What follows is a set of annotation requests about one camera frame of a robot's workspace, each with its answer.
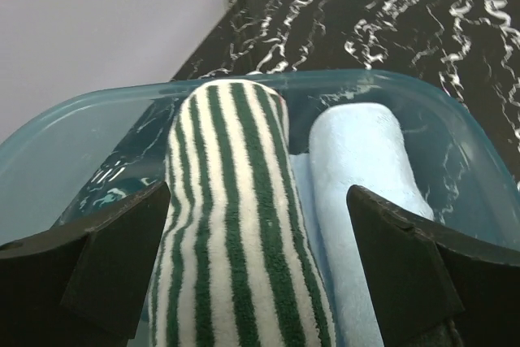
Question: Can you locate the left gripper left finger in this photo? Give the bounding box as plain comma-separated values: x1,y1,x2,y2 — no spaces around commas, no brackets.
1,182,171,346

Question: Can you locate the light blue towel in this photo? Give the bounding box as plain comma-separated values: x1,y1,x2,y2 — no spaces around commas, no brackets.
290,103,434,346

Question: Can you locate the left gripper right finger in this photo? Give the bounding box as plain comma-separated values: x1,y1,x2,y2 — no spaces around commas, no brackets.
346,185,519,346

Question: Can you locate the green white striped towel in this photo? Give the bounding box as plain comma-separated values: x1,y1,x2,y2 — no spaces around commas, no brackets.
148,79,338,346

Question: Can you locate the blue transparent plastic container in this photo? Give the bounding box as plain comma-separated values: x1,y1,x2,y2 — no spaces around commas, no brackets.
0,69,520,347

